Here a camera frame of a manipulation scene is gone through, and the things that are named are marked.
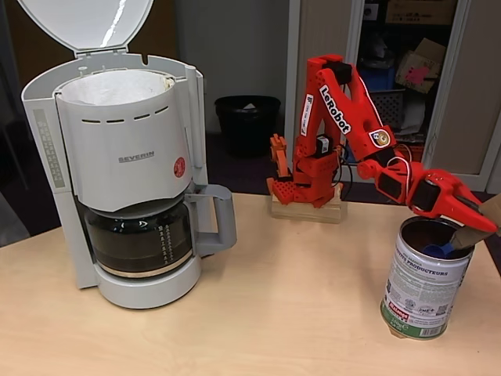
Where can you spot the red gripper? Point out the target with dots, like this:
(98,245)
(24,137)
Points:
(444,197)

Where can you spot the dark brown ground coffee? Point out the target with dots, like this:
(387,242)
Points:
(415,239)

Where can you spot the white green coffee can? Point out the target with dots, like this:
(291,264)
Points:
(420,297)

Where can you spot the white drip coffee maker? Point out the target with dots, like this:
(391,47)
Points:
(129,129)

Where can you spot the white paper coffee filter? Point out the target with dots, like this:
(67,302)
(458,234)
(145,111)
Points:
(117,88)

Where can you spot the orange plastic crate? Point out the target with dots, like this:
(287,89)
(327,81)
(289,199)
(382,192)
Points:
(417,153)

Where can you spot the white plastic bag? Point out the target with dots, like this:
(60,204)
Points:
(413,115)

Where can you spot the grey perforated basket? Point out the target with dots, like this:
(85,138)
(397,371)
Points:
(391,105)

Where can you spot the cardboard box pink mark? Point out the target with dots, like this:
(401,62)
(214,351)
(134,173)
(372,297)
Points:
(415,72)

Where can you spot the large blue storage bin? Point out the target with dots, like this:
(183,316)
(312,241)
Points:
(383,80)

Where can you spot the wooden base block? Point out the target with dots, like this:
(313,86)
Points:
(305,214)

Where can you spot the black bag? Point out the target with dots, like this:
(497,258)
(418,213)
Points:
(379,51)

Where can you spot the orange printed clamp part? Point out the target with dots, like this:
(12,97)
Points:
(280,156)

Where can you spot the brown cardboard box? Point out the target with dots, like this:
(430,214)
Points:
(419,11)

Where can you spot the grey socket box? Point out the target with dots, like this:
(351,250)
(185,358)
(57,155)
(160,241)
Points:
(371,11)

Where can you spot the black trash bin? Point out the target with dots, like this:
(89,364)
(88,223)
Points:
(242,129)

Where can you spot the beige metal storage cabinet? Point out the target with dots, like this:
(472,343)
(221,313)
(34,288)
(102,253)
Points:
(297,39)

